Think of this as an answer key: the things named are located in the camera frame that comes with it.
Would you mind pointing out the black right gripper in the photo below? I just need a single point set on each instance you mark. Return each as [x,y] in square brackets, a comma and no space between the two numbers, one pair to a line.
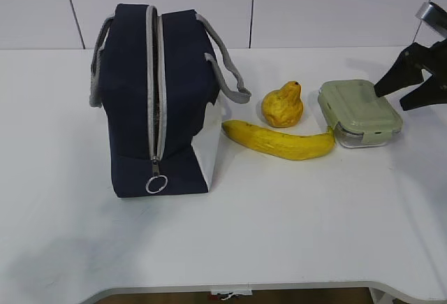
[407,71]

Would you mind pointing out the white bracket under table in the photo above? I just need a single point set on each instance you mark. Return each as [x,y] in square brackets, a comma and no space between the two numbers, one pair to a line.
[227,292]

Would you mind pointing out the yellow banana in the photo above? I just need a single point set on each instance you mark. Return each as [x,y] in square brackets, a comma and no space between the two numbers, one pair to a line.
[277,144]

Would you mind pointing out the green lid glass container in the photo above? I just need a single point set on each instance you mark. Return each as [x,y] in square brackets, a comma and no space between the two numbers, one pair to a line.
[358,117]

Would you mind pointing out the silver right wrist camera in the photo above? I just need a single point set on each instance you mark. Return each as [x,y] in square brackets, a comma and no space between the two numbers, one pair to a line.
[434,16]

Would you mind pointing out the navy blue lunch bag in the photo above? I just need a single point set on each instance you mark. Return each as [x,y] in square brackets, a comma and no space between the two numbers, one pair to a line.
[159,78]

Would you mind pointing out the yellow pear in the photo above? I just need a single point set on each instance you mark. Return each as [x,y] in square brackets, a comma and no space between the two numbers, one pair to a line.
[283,108]

